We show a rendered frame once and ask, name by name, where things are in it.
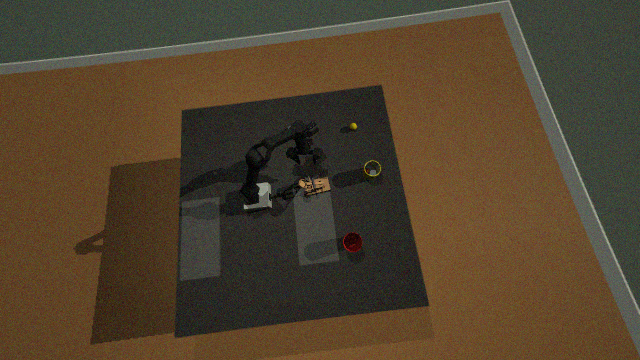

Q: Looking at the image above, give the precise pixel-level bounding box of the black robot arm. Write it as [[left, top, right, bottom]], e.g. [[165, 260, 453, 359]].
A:
[[239, 120, 319, 205]]

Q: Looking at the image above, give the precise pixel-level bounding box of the red cup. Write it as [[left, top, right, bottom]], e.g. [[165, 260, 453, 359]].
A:
[[343, 232, 362, 252]]

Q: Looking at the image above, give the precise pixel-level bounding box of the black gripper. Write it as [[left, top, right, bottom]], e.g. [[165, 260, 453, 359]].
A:
[[286, 140, 323, 165]]

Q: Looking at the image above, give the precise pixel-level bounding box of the yellow open cylinder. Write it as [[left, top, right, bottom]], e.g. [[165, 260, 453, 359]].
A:
[[363, 160, 381, 180]]

